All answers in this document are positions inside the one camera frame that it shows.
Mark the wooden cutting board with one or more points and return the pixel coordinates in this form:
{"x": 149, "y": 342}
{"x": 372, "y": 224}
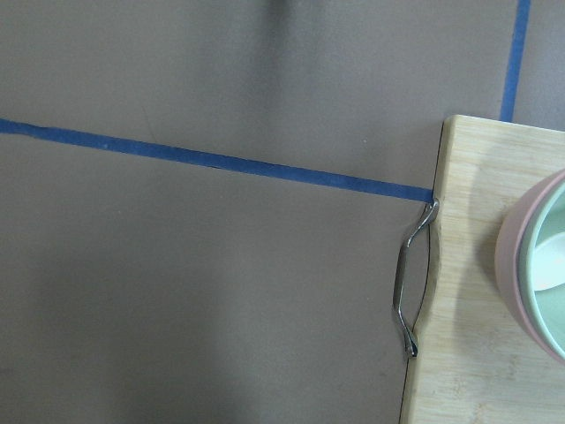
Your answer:
{"x": 475, "y": 364}

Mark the green bowl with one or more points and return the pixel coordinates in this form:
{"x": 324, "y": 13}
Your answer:
{"x": 541, "y": 269}

